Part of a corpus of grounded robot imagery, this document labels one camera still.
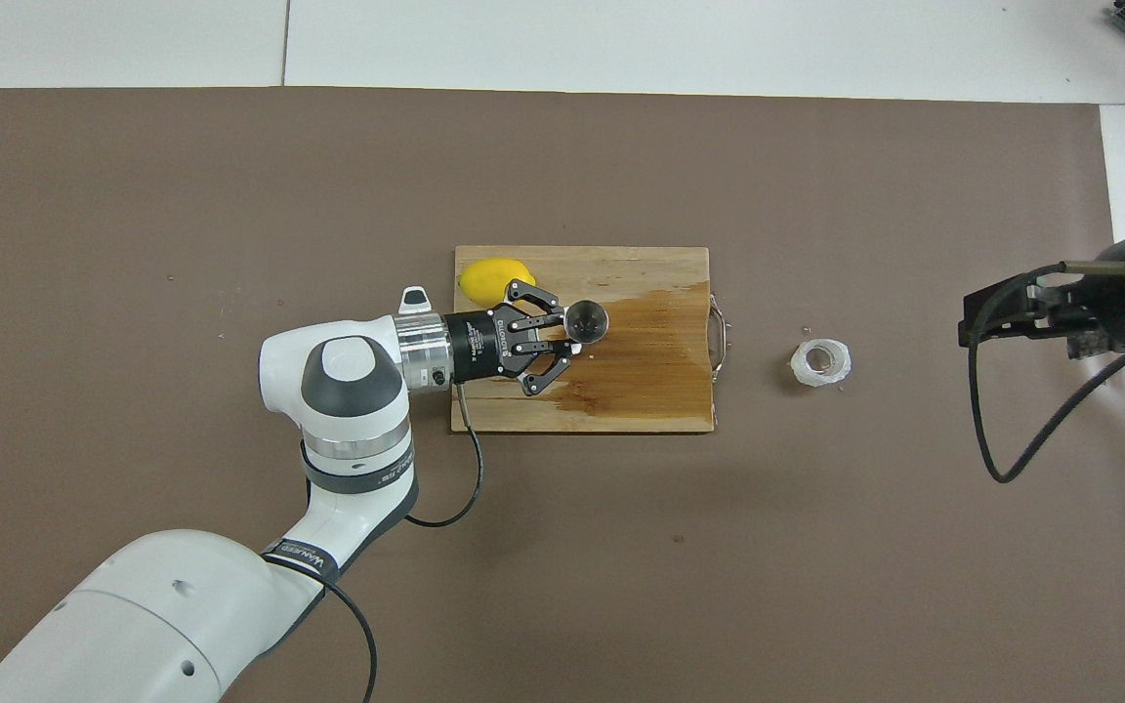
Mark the yellow lemon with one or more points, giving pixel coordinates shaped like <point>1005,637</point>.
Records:
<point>484,281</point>

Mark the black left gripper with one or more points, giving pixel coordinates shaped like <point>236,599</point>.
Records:
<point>479,344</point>

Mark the brown paper mat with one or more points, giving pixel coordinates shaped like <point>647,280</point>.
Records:
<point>816,586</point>

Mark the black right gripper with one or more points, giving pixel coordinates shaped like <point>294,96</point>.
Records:
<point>1124,303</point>

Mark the steel jigger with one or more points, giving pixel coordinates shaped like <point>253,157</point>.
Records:
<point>587,320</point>

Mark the wooden cutting board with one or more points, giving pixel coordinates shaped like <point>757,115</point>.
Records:
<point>641,391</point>

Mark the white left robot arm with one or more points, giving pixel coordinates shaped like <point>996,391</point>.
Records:
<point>348,371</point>

